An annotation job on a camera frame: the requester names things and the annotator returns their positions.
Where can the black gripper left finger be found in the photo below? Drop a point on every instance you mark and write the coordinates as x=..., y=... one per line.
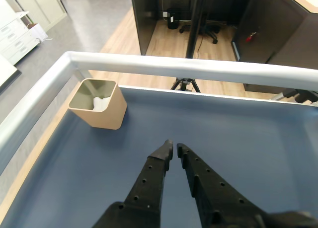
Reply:
x=149, y=183

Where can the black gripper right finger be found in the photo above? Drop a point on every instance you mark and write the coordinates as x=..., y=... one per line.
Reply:
x=211, y=193

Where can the beige open box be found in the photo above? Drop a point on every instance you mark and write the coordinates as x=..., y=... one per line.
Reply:
x=106, y=118

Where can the blue-grey table mat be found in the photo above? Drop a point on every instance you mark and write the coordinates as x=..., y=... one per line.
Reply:
x=223, y=138

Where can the white crumpled tissue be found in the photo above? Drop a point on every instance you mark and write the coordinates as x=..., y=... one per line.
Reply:
x=102, y=104

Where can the black clamp with silver tube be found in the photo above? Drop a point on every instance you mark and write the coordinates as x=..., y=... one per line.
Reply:
x=298, y=96

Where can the small red hanging object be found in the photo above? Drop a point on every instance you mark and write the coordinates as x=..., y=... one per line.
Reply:
x=250, y=38

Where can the black office chair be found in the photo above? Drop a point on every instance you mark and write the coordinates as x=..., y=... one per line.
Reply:
x=211, y=30

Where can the black desk partition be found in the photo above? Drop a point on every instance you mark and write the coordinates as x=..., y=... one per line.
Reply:
x=144, y=19

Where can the black waste bin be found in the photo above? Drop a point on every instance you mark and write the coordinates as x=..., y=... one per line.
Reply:
x=174, y=19

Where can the black tripod stand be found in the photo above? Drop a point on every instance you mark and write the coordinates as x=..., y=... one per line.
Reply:
x=196, y=19

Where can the dark desk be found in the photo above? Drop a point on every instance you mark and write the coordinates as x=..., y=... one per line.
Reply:
x=278, y=26

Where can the white panel with black base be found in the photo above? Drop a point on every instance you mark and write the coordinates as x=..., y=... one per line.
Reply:
x=6, y=74

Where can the white carton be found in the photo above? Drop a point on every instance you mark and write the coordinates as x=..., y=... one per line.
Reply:
x=39, y=33

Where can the white drawer cabinet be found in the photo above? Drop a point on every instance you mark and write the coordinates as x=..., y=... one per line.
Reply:
x=15, y=39

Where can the grey door cabinet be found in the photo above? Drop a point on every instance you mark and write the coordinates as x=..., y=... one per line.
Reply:
x=42, y=7

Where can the silver tube rail frame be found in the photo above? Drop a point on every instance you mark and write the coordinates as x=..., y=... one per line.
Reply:
x=174, y=66

